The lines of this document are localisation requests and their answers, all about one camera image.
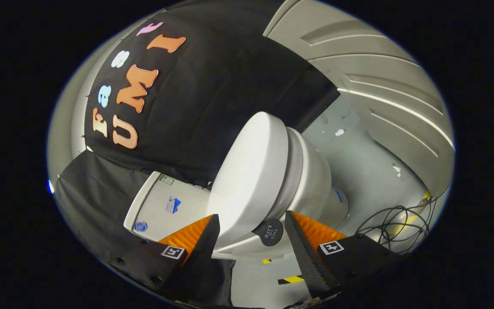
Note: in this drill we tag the white toilet seat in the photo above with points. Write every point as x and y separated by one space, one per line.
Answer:
293 171

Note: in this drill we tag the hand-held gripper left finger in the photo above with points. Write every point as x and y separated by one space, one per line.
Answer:
202 253

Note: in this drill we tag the white toilet lid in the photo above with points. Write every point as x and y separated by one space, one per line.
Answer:
251 171

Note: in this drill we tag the white panelled cabinet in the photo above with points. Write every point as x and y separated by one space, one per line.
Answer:
384 77

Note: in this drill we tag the black round lift tab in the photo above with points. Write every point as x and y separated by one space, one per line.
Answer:
268 231

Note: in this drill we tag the yellow black floor tape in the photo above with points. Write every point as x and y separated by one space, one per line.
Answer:
292 280

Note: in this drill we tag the white toilet bowl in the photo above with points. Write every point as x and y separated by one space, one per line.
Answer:
317 176

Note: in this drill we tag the black backdrop cloth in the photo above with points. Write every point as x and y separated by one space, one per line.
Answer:
212 94

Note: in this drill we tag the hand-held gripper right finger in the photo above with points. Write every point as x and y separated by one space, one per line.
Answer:
307 253

